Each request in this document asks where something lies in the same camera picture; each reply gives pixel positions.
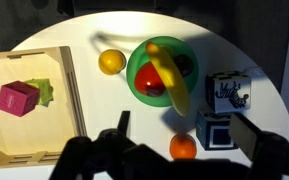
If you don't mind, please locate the yellow banana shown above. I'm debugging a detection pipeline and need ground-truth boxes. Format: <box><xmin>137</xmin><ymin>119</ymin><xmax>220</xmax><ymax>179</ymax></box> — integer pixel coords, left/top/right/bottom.
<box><xmin>145</xmin><ymin>41</ymin><xmax>191</xmax><ymax>117</ymax></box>

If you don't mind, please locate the yellow lemon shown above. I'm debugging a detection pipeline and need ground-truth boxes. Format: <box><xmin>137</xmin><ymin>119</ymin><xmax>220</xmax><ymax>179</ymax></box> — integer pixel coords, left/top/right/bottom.
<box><xmin>98</xmin><ymin>48</ymin><xmax>127</xmax><ymax>76</ymax></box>

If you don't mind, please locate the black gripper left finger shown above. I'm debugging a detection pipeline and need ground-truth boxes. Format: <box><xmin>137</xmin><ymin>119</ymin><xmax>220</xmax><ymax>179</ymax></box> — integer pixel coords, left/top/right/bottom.
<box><xmin>117</xmin><ymin>110</ymin><xmax>132</xmax><ymax>136</ymax></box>

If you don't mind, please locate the orange fruit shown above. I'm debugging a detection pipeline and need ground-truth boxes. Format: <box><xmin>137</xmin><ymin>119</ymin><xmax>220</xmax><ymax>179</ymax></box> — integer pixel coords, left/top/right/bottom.
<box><xmin>169</xmin><ymin>133</ymin><xmax>198</xmax><ymax>160</ymax></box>

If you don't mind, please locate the blue cube with square print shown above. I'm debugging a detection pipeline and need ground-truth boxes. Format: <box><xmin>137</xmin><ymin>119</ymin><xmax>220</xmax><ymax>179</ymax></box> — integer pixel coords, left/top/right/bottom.
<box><xmin>195</xmin><ymin>109</ymin><xmax>240</xmax><ymax>151</ymax></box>

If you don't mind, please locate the green plastic bowl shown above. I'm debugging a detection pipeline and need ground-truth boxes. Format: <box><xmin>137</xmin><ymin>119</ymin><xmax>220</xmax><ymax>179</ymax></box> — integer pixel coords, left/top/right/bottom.
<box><xmin>125</xmin><ymin>35</ymin><xmax>200</xmax><ymax>108</ymax></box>

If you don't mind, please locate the red apple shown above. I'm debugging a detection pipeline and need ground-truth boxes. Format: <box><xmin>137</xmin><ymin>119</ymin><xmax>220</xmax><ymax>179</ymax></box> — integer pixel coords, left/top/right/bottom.
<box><xmin>133</xmin><ymin>61</ymin><xmax>168</xmax><ymax>98</ymax></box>

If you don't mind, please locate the wooden tray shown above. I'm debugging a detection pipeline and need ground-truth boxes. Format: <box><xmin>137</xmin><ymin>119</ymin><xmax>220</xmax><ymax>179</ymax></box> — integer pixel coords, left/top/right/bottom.
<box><xmin>0</xmin><ymin>45</ymin><xmax>88</xmax><ymax>169</ymax></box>

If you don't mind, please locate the dark purple plum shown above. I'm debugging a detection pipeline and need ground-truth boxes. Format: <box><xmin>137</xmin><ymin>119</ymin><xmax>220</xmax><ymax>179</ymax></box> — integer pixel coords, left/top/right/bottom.
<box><xmin>173</xmin><ymin>53</ymin><xmax>195</xmax><ymax>78</ymax></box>

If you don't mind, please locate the zebra print cube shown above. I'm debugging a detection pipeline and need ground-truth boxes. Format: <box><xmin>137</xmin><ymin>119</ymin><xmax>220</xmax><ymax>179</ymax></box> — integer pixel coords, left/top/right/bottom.
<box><xmin>205</xmin><ymin>70</ymin><xmax>253</xmax><ymax>114</ymax></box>

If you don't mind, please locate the pink cube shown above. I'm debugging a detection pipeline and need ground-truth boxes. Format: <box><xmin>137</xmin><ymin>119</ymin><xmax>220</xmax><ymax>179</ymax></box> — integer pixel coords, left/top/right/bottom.
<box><xmin>0</xmin><ymin>80</ymin><xmax>41</xmax><ymax>118</ymax></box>

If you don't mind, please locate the yellow-green cube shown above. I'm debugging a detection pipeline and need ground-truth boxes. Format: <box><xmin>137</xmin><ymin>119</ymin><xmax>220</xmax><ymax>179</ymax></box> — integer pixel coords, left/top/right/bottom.
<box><xmin>23</xmin><ymin>78</ymin><xmax>55</xmax><ymax>108</ymax></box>

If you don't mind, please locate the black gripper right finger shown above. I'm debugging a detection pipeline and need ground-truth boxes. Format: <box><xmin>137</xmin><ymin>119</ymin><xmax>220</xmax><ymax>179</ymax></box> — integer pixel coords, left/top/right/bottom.
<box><xmin>228</xmin><ymin>112</ymin><xmax>269</xmax><ymax>163</ymax></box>

